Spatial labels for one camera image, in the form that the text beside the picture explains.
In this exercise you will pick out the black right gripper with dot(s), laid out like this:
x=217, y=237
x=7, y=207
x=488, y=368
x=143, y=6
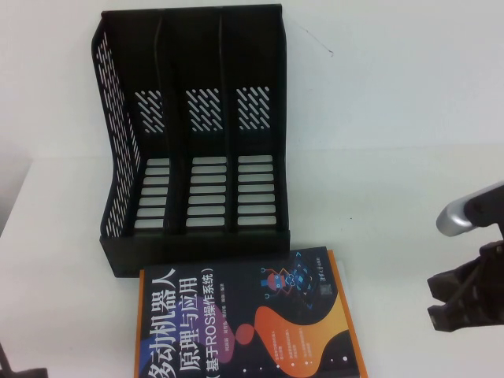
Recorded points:
x=492, y=256

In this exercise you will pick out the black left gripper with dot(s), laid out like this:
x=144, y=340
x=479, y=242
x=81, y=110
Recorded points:
x=23, y=374

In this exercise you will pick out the dark robot cover book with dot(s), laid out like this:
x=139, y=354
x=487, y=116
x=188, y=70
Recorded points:
x=236, y=315

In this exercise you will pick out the white book with orange trim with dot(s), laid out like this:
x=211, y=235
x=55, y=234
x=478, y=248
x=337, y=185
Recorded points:
x=345, y=301

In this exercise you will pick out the black plastic three-slot book stand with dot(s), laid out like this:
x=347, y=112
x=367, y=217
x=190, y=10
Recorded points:
x=197, y=244

